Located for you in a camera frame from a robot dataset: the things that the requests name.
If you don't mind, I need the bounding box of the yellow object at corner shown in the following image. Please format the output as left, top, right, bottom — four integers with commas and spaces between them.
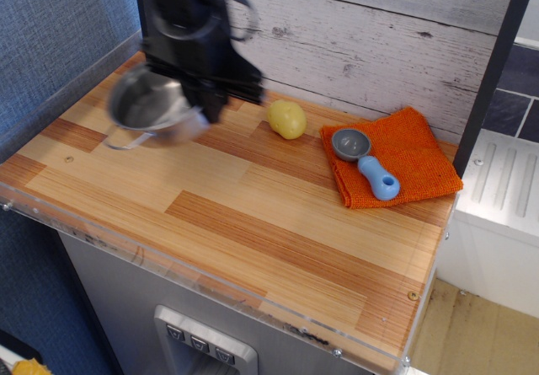
12, 359, 52, 375

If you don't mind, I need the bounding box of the clear acrylic edge guard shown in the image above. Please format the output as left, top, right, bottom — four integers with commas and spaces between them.
1, 178, 416, 374

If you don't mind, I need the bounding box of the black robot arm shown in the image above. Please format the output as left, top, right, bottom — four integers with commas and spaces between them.
137, 0, 264, 123

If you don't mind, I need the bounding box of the yellow toy potato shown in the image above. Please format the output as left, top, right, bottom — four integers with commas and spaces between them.
267, 99, 307, 140

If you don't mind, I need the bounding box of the orange woven cloth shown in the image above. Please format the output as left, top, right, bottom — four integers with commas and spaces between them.
320, 107, 463, 209

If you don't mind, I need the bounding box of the silver dispenser panel with buttons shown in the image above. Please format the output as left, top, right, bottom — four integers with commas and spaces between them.
154, 305, 259, 374

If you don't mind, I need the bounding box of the grey and blue scoop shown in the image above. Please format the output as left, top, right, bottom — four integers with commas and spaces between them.
331, 128, 401, 201

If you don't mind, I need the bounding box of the white ribbed cabinet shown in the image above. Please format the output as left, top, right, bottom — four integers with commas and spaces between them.
436, 130, 538, 317

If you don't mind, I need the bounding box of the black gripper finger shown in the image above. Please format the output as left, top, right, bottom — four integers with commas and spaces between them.
184, 80, 228, 124

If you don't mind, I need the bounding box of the silver metal pot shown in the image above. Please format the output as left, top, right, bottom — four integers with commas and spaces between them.
104, 63, 210, 151

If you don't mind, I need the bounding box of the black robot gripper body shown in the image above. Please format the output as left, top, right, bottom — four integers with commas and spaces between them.
142, 31, 264, 104

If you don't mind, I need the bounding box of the dark grey right post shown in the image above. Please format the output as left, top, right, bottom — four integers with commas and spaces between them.
453, 0, 530, 177

